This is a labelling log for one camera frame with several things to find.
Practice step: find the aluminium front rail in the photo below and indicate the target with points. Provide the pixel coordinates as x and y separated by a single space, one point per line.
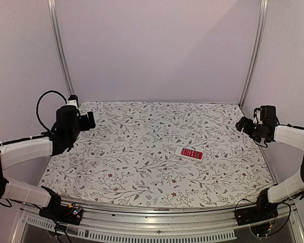
102 222

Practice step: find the right aluminium frame post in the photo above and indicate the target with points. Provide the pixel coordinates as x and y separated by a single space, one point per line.
255 51

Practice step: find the aluminium frame post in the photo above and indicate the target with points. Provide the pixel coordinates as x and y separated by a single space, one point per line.
59 46
255 51

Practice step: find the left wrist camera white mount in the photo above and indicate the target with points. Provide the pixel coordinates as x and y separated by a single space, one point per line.
73 101

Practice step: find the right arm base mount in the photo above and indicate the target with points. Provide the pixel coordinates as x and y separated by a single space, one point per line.
261 210

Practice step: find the floral patterned table mat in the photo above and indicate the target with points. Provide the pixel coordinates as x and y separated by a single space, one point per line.
129 158

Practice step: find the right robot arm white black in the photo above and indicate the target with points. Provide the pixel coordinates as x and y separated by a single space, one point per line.
265 127

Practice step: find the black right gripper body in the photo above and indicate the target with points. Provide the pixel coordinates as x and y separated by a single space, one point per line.
251 131

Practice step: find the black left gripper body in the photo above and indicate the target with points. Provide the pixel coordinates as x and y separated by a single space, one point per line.
86 126

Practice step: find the white remote control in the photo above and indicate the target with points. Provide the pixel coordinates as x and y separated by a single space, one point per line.
187 153

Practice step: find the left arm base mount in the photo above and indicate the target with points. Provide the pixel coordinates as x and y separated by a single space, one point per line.
55 211

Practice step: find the left aluminium frame post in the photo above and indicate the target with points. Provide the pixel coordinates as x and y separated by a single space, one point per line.
59 46

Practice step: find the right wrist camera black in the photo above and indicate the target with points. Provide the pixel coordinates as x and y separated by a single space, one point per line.
257 116

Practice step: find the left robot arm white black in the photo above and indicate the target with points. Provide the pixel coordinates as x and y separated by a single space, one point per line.
62 137

